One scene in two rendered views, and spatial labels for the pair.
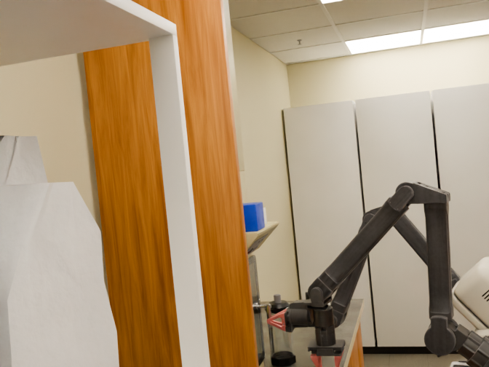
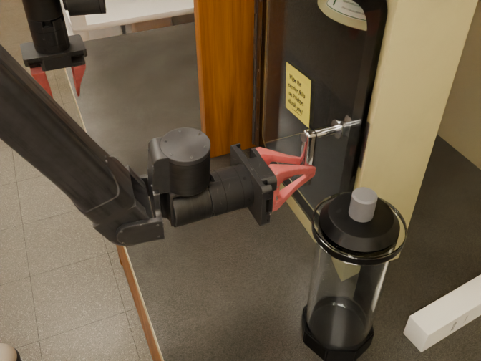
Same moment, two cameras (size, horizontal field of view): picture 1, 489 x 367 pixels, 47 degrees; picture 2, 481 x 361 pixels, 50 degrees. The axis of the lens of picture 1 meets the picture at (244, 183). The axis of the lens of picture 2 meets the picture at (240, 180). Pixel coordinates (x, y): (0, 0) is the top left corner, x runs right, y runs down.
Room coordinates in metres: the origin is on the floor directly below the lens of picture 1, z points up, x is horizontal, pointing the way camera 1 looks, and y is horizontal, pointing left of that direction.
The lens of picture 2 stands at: (2.44, -0.45, 1.59)
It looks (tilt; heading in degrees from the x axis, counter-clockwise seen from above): 41 degrees down; 141
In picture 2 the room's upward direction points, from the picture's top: straight up
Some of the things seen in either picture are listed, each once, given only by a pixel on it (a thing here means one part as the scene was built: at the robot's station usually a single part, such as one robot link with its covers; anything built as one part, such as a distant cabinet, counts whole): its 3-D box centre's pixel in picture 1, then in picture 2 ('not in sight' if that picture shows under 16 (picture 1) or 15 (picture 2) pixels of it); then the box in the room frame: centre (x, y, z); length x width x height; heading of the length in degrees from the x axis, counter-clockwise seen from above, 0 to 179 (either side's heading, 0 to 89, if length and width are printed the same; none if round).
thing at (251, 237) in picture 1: (255, 241); not in sight; (1.98, -0.02, 1.46); 0.32 x 0.11 x 0.10; 164
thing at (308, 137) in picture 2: (265, 315); (318, 154); (2.09, -0.03, 1.17); 0.05 x 0.03 x 0.10; 73
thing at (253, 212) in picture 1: (246, 217); not in sight; (1.90, 0.01, 1.56); 0.10 x 0.10 x 0.09; 74
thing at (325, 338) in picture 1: (325, 336); (50, 36); (1.62, -0.19, 1.21); 0.10 x 0.07 x 0.07; 74
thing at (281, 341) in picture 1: (280, 332); (346, 280); (2.21, -0.08, 1.06); 0.11 x 0.11 x 0.21
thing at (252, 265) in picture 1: (249, 317); (301, 94); (1.99, 0.03, 1.19); 0.30 x 0.01 x 0.40; 163
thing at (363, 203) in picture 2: (277, 303); (360, 215); (2.21, -0.08, 1.18); 0.09 x 0.09 x 0.07
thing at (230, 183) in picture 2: (298, 319); (232, 188); (2.05, -0.15, 1.15); 0.10 x 0.07 x 0.07; 164
